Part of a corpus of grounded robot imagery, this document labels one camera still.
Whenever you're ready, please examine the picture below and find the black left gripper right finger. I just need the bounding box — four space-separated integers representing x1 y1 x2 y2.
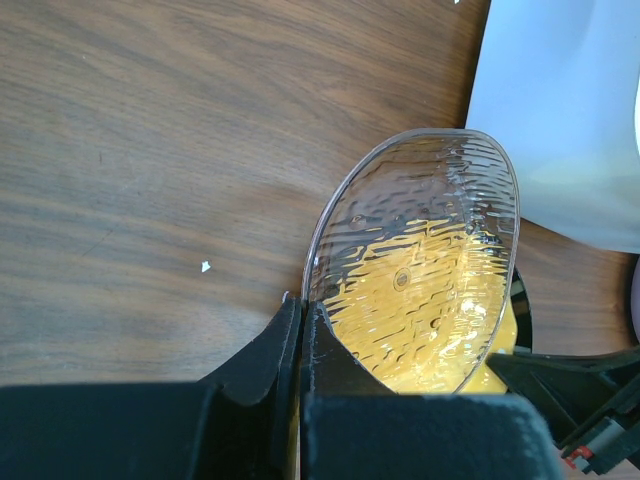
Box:
300 302 564 479

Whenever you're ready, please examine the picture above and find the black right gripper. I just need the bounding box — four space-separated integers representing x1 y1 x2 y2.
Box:
487 347 639 475

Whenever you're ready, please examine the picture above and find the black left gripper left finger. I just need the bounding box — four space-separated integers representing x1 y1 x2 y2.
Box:
1 298 302 479

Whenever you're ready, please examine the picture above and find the clear glass plate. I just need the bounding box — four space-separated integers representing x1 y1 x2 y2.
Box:
301 128 520 394

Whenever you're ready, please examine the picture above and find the white plastic bin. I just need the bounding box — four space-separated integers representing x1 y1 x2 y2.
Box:
466 1 639 253

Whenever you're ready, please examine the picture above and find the black gold striped plate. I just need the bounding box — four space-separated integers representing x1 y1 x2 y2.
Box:
510 268 533 353

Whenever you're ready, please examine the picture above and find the lavender plate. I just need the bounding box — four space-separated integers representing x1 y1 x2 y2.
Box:
630 259 640 340

